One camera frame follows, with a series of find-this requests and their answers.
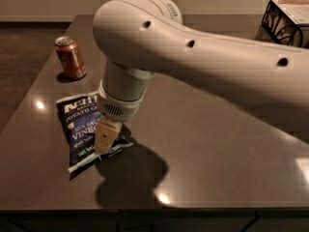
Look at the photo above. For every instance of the red soda can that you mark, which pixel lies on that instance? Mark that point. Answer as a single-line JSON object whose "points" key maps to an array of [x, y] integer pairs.
{"points": [[69, 54]]}

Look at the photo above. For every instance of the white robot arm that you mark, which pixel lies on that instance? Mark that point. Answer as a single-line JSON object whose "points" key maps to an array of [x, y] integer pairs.
{"points": [[141, 38]]}

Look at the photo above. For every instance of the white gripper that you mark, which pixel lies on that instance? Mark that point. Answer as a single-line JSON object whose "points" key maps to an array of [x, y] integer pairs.
{"points": [[118, 107]]}

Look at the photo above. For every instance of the black wire basket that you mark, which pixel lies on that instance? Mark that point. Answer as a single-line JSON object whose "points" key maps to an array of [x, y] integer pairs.
{"points": [[287, 22]]}

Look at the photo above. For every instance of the blue kettle chip bag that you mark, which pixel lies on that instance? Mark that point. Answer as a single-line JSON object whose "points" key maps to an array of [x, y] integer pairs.
{"points": [[79, 115]]}

